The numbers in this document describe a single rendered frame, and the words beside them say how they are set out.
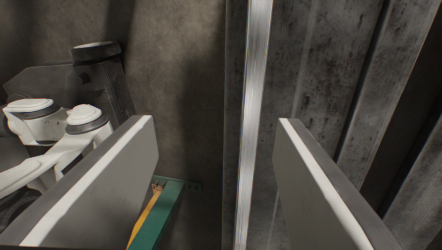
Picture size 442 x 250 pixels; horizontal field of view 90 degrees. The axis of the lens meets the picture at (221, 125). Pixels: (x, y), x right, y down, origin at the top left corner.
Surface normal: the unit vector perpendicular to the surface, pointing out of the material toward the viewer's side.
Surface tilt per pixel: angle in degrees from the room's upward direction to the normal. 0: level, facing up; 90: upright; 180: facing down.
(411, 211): 0
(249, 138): 11
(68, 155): 96
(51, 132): 7
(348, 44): 0
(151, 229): 90
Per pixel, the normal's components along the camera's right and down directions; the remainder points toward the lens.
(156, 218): 0.01, -0.87
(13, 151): 0.98, 0.11
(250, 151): -0.03, 0.49
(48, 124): -0.33, 0.47
